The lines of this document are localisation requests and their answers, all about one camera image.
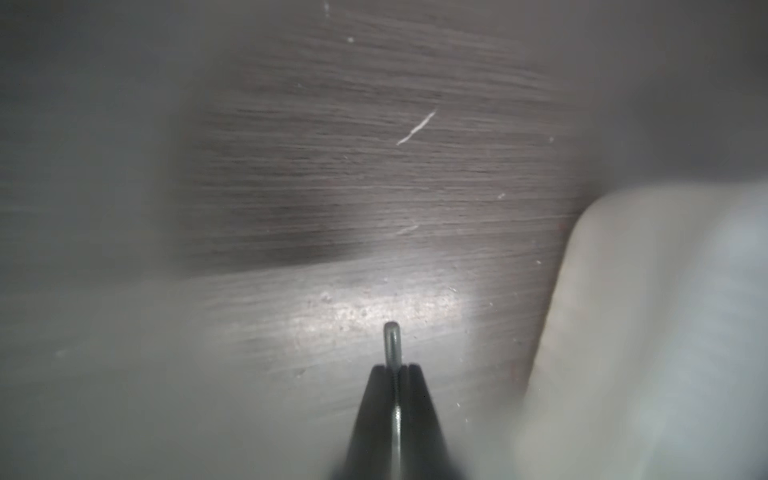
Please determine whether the white plastic storage tray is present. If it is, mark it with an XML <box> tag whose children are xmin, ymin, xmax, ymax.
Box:
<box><xmin>511</xmin><ymin>182</ymin><xmax>767</xmax><ymax>479</ymax></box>

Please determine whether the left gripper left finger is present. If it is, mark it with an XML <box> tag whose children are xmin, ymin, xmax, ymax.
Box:
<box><xmin>329</xmin><ymin>365</ymin><xmax>394</xmax><ymax>480</ymax></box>

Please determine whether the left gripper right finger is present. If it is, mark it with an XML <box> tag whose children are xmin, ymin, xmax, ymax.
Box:
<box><xmin>398</xmin><ymin>364</ymin><xmax>465</xmax><ymax>480</ymax></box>

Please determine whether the silver screw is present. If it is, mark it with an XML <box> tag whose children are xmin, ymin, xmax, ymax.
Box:
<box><xmin>383</xmin><ymin>321</ymin><xmax>402</xmax><ymax>479</ymax></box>

